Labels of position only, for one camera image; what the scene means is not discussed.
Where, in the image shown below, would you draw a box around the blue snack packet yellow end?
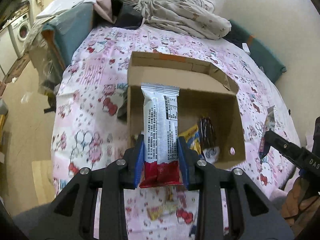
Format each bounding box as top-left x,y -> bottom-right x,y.
178,124 -> 205,161

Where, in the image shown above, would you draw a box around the white paper sheets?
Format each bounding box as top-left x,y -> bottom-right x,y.
36,0 -> 97,20

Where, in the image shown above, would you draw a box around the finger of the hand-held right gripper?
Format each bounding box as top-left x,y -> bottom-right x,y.
264,130 -> 304,161

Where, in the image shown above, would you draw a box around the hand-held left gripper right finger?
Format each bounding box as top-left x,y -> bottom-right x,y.
177,136 -> 296,240

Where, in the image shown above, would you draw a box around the cardboard box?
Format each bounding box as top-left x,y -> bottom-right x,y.
126,51 -> 247,173

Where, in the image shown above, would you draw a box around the pink cloth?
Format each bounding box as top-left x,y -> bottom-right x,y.
93,0 -> 118,25

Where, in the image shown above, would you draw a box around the dark brown snack packet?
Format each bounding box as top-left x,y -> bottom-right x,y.
198,116 -> 221,164

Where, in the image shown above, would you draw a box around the dark grey cloth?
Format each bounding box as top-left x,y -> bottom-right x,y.
117,89 -> 130,120

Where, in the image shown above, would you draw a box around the yellow wafer packet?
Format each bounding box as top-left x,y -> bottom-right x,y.
146,202 -> 178,221

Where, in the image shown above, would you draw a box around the pink cartoon printed bedsheet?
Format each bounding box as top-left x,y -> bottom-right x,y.
51,26 -> 302,240

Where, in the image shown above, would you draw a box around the person's right hand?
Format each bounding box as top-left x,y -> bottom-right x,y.
282,175 -> 320,232

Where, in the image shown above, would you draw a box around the white snack bar packet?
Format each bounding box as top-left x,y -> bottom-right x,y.
258,105 -> 276,161

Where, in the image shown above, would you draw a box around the white kitchen cabinets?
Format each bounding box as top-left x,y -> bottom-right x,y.
0,27 -> 21,77

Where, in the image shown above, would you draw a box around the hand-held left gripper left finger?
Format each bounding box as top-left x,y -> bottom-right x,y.
47,134 -> 145,240

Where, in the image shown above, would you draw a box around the white washing machine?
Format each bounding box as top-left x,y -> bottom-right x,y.
8,12 -> 32,58

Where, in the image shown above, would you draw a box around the black cloth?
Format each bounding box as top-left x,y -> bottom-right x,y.
112,0 -> 146,30

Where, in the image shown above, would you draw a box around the teal cushion in cardboard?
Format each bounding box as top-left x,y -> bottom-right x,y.
41,3 -> 95,68

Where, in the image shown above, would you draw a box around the teal mattress pad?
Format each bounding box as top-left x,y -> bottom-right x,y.
222,18 -> 287,85

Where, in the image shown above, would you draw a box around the crumpled grey patterned quilt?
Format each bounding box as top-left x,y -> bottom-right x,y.
117,0 -> 232,41

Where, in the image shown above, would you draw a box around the silver snack packet red end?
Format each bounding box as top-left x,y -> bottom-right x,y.
139,82 -> 181,189

